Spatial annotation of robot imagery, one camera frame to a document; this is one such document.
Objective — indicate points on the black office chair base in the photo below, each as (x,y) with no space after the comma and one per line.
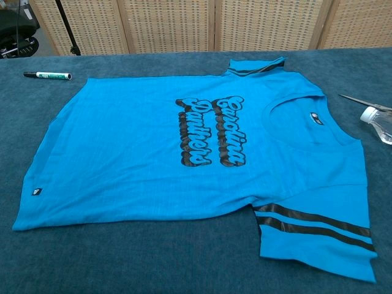
(12,21)

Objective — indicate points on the clear plastic water bottle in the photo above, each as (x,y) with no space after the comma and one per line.
(381,125)

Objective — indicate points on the black tripod stand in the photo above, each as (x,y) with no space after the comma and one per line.
(65,24)

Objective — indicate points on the blue printed t-shirt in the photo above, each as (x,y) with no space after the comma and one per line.
(122,137)

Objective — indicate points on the green and white marker pen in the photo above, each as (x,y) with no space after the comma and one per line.
(49,75)

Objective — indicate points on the dark teal table cloth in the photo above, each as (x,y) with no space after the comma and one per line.
(183,260)

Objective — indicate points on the woven wooden folding screen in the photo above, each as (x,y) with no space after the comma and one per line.
(168,24)

